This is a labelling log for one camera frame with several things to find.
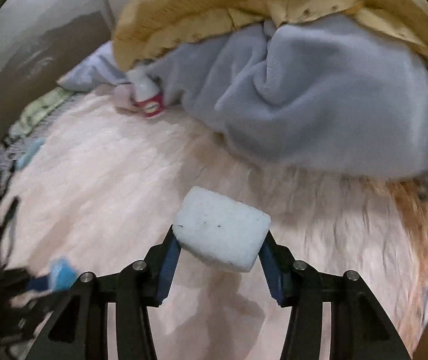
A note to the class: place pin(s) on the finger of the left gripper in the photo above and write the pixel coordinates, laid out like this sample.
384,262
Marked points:
25,282

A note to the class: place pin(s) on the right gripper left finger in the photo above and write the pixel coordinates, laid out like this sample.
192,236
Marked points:
77,328

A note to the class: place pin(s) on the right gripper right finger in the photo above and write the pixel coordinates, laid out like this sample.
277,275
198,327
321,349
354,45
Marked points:
360,328

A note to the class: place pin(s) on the white foam block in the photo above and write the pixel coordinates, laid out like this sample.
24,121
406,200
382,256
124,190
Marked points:
220,231

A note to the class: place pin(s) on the pink quilted bedspread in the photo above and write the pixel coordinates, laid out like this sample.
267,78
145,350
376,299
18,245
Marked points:
106,185

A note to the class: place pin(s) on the grey-blue fleece blanket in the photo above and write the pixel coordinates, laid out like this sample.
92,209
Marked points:
329,95

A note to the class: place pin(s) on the pink sock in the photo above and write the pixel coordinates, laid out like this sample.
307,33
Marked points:
122,98

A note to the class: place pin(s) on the small white red bottle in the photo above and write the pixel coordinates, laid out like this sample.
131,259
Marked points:
146,93

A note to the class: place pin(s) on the yellow ruffled pillow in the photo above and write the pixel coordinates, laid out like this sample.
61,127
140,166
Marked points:
148,29

